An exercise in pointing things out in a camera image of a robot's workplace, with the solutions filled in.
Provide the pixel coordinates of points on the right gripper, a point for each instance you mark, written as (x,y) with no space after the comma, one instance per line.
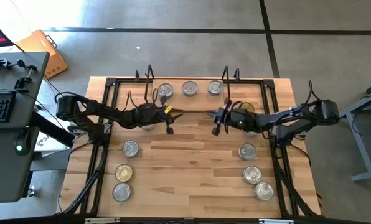
(229,116)

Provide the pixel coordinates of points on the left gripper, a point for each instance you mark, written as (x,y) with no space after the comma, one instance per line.
(163,115)

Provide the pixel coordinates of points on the gold-lid seafood can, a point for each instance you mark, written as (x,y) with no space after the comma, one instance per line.
(124,173)
(248,106)

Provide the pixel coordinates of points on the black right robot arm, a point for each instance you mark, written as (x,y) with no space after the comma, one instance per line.
(282,119)

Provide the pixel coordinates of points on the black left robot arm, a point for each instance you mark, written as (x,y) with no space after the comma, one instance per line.
(110,113)

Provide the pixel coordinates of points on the white printed box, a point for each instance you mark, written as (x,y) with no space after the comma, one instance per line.
(48,143)

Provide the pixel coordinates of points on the orange cardboard box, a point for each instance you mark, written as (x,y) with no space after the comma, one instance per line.
(45,57)

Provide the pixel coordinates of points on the grey metal side table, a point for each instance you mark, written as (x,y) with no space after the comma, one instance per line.
(363,146)

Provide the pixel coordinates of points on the dark grey desk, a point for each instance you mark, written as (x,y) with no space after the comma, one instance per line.
(25,105)

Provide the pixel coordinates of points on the black computer mouse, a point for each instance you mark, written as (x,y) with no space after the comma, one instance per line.
(21,141)

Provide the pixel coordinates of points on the small desk caster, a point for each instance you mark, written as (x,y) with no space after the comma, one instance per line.
(30,191)

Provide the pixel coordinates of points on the wooden shelf black metal frame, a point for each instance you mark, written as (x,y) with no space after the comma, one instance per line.
(188,102)

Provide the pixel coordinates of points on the black aluminium table frame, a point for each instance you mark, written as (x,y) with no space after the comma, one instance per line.
(268,83)

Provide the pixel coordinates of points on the silver edge bracket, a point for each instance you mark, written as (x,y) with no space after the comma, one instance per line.
(102,220)
(275,221)

